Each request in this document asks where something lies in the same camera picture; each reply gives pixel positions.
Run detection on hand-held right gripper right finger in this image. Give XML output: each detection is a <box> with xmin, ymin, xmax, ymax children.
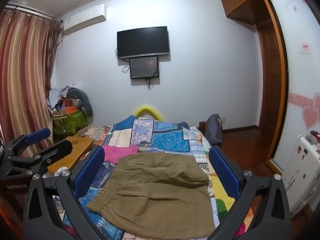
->
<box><xmin>206</xmin><ymin>145</ymin><xmax>292</xmax><ymax>240</ymax></box>

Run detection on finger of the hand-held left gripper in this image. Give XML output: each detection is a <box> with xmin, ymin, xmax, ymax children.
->
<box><xmin>7</xmin><ymin>139</ymin><xmax>74</xmax><ymax>176</ymax></box>
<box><xmin>4</xmin><ymin>127</ymin><xmax>52</xmax><ymax>156</ymax></box>

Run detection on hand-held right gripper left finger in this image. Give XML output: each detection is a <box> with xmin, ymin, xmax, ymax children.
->
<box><xmin>23</xmin><ymin>145</ymin><xmax>106</xmax><ymax>240</ymax></box>

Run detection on olive green pants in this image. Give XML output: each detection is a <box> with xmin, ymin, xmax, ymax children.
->
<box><xmin>86</xmin><ymin>153</ymin><xmax>216</xmax><ymax>238</ymax></box>

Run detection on wooden lap table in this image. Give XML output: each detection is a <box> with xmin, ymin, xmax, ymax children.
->
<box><xmin>47</xmin><ymin>135</ymin><xmax>97</xmax><ymax>173</ymax></box>

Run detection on pink garment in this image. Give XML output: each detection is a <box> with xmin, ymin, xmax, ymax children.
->
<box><xmin>100</xmin><ymin>144</ymin><xmax>139</xmax><ymax>163</ymax></box>

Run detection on green fabric storage box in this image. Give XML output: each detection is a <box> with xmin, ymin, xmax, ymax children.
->
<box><xmin>52</xmin><ymin>108</ymin><xmax>89</xmax><ymax>135</ymax></box>

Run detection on striped cloth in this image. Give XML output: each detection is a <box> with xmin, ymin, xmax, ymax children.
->
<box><xmin>77</xmin><ymin>126</ymin><xmax>112</xmax><ymax>141</ymax></box>

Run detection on orange box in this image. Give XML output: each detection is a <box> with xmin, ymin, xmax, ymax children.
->
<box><xmin>60</xmin><ymin>106</ymin><xmax>78</xmax><ymax>115</ymax></box>

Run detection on pile of white cloth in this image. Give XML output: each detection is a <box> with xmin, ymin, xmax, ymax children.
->
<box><xmin>47</xmin><ymin>82</ymin><xmax>76</xmax><ymax>108</ymax></box>

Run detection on grey backpack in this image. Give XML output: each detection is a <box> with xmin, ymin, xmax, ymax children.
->
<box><xmin>205</xmin><ymin>114</ymin><xmax>224</xmax><ymax>146</ymax></box>

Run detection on grey plush pillow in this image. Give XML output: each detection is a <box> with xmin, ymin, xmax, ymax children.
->
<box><xmin>67</xmin><ymin>87</ymin><xmax>94</xmax><ymax>117</ymax></box>

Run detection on patchwork printed blanket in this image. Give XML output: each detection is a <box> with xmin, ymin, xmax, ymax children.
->
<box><xmin>53</xmin><ymin>115</ymin><xmax>237</xmax><ymax>240</ymax></box>

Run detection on striped curtain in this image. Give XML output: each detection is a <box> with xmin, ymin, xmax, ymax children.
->
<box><xmin>0</xmin><ymin>9</ymin><xmax>63</xmax><ymax>152</ymax></box>

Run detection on white mini fridge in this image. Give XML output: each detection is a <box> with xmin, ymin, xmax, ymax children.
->
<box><xmin>282</xmin><ymin>134</ymin><xmax>320</xmax><ymax>217</ymax></box>

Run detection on yellow foam hoop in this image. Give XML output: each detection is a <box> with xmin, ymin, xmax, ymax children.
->
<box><xmin>132</xmin><ymin>106</ymin><xmax>164</xmax><ymax>121</ymax></box>

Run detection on wooden door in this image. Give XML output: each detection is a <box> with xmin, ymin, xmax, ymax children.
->
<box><xmin>256</xmin><ymin>21</ymin><xmax>282</xmax><ymax>131</ymax></box>

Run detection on frosted heart sliding door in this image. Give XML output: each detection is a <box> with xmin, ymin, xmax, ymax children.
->
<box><xmin>268</xmin><ymin>0</ymin><xmax>320</xmax><ymax>172</ymax></box>

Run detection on small black monitor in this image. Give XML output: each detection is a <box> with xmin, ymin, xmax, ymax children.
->
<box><xmin>129</xmin><ymin>56</ymin><xmax>160</xmax><ymax>80</ymax></box>

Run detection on white air conditioner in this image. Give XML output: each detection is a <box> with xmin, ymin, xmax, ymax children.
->
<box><xmin>61</xmin><ymin>5</ymin><xmax>107</xmax><ymax>35</ymax></box>

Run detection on white label sticker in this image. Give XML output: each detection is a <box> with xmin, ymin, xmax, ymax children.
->
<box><xmin>298</xmin><ymin>42</ymin><xmax>312</xmax><ymax>54</ymax></box>

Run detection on wooden overhead cabinet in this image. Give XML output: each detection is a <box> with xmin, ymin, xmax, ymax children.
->
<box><xmin>217</xmin><ymin>0</ymin><xmax>272</xmax><ymax>26</ymax></box>

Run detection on black wall television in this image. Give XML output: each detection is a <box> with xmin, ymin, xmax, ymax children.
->
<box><xmin>116</xmin><ymin>26</ymin><xmax>171</xmax><ymax>60</ymax></box>

